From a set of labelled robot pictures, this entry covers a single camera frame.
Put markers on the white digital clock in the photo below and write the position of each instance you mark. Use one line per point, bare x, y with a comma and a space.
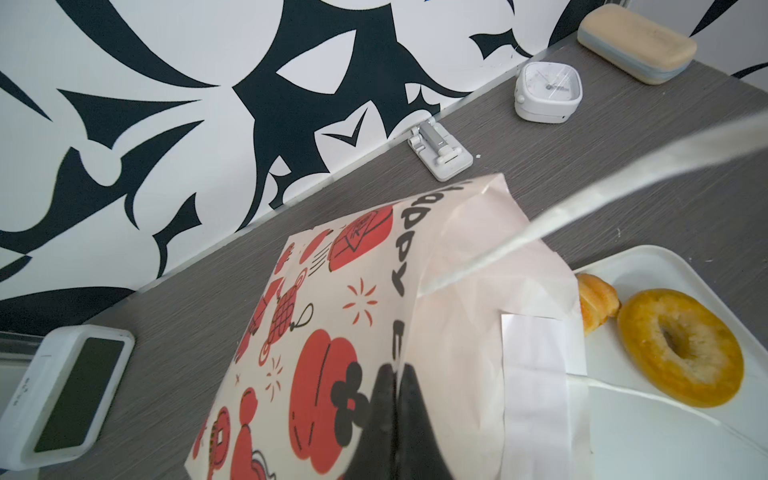
59, 407

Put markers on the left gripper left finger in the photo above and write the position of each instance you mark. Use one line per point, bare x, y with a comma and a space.
375, 454

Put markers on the beige glasses case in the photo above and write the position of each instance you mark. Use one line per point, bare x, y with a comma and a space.
647, 51

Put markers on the red white paper bag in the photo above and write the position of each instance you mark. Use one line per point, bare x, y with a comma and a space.
456, 282

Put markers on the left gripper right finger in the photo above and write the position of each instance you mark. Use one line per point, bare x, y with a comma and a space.
418, 454

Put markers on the white plastic tray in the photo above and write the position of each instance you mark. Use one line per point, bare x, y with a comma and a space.
639, 432

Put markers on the long braided fake bread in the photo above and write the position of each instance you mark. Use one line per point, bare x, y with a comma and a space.
599, 301

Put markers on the small white alarm clock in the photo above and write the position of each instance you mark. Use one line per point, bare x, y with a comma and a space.
547, 92

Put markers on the yellow fake bagel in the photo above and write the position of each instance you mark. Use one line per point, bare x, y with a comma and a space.
681, 347

